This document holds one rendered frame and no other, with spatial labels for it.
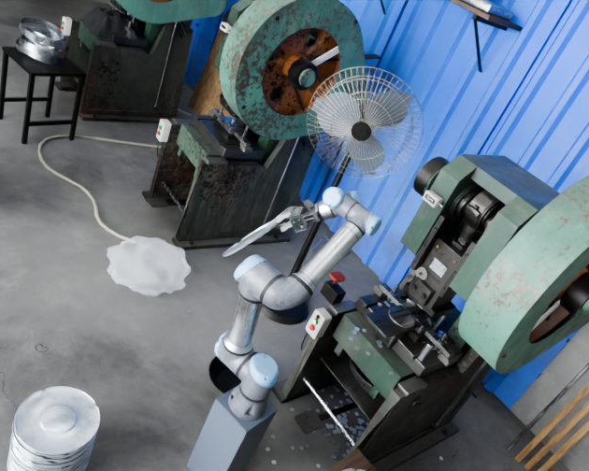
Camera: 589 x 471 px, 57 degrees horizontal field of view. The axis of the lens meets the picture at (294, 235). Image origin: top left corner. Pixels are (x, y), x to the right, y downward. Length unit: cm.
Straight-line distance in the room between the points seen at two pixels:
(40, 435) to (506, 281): 168
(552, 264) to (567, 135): 168
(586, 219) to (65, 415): 191
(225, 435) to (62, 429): 59
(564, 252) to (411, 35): 253
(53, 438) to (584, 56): 309
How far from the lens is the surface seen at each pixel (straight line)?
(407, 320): 247
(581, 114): 339
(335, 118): 272
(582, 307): 216
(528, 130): 350
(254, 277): 178
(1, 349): 283
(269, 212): 387
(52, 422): 226
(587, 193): 193
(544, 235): 183
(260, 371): 204
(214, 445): 234
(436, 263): 236
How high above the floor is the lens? 210
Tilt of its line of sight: 30 degrees down
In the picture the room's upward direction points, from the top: 24 degrees clockwise
